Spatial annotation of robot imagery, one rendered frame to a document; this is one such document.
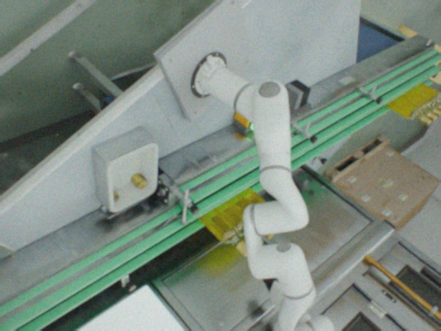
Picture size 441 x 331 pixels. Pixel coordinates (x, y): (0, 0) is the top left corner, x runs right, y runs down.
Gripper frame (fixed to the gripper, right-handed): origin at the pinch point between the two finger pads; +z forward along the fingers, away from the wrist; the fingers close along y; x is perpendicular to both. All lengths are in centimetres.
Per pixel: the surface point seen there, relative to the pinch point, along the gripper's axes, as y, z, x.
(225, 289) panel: -12.7, 5.8, 10.8
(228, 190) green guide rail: 5.9, 31.9, -1.8
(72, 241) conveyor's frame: 7, 30, 54
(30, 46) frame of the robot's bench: 35, 96, 48
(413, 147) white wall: -322, 246, -492
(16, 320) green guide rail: 5, 12, 73
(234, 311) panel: -12.5, -2.7, 11.8
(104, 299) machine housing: -15, 20, 49
